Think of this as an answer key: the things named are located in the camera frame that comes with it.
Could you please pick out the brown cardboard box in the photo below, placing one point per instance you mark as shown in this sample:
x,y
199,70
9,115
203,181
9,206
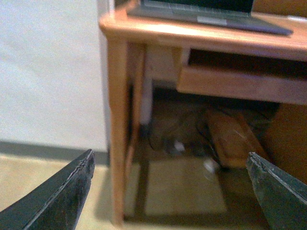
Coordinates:
x,y
232,138

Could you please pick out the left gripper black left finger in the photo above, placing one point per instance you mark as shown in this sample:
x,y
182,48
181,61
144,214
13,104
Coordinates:
x,y
57,203

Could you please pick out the grey laptop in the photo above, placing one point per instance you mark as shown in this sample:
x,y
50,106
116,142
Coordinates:
x,y
234,14

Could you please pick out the wooden desk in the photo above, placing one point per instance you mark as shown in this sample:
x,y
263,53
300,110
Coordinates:
x,y
127,40

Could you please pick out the wooden keyboard tray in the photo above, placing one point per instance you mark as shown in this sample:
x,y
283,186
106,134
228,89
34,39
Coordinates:
x,y
242,76

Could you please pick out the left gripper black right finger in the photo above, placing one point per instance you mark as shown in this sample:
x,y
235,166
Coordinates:
x,y
282,197

